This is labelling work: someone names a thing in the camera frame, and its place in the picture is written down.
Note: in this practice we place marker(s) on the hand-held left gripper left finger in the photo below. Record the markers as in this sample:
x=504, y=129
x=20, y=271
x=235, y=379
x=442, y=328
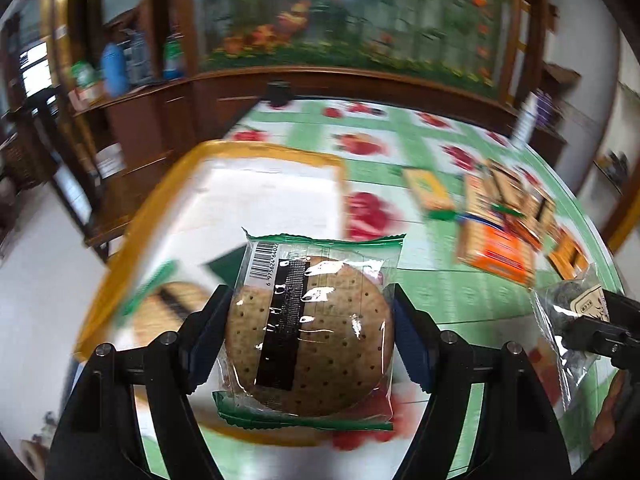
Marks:
x=207, y=340

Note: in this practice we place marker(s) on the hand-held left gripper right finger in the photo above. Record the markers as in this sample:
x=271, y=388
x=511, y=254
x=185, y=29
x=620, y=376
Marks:
x=412, y=345

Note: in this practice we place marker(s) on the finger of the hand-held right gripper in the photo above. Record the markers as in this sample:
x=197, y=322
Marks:
x=620, y=310
x=600, y=337

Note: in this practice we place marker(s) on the clear packet of dark snack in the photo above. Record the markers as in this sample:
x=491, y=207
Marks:
x=565, y=300

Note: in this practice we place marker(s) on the round biscuit packet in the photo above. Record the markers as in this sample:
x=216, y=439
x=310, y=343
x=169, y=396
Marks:
x=170, y=300
x=340, y=350

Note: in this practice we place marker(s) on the yellow tray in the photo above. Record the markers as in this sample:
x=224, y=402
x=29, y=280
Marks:
x=250, y=200

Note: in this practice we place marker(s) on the yellow label cracker packet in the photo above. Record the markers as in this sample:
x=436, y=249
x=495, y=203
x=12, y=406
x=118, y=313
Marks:
x=430, y=192

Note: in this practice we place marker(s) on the fruit print tablecloth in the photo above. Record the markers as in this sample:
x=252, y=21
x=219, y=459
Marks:
x=450, y=305

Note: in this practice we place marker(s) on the pile of snack packets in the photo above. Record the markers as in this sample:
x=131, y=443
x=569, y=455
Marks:
x=500, y=255

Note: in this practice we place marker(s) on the wooden chair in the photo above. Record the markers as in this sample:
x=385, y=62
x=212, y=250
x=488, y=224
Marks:
x=100, y=240

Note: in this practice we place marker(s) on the white bucket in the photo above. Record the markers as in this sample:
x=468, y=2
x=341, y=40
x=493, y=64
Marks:
x=110, y=160

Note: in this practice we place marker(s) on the white spray bottle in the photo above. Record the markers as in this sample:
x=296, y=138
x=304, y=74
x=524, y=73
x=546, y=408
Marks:
x=523, y=125

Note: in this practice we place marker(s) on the purple bottle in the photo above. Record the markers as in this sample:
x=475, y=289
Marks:
x=543, y=110

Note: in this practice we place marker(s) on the wooden side cabinet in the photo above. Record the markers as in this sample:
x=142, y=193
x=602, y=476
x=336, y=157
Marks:
x=150, y=125

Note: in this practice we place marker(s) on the wicker basket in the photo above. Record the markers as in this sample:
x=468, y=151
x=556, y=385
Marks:
x=27, y=165

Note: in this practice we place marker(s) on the black round container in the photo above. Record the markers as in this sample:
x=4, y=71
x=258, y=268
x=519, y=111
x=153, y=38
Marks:
x=278, y=94

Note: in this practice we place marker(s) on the small cardboard box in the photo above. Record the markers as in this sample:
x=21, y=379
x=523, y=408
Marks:
x=87, y=96

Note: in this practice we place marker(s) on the green label bottle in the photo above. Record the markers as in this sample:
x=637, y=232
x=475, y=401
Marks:
x=174, y=57

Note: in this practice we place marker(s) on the blue thermos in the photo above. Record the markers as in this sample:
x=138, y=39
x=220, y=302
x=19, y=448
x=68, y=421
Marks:
x=114, y=70

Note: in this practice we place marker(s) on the clear water bottle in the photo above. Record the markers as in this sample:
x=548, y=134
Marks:
x=141, y=60

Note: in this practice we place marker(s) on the green bag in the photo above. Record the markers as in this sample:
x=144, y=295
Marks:
x=83, y=75

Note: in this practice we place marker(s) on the glass flower display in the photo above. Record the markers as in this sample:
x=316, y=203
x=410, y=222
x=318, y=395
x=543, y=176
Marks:
x=350, y=20

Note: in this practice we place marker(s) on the brown wall shelf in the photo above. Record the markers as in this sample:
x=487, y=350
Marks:
x=561, y=76

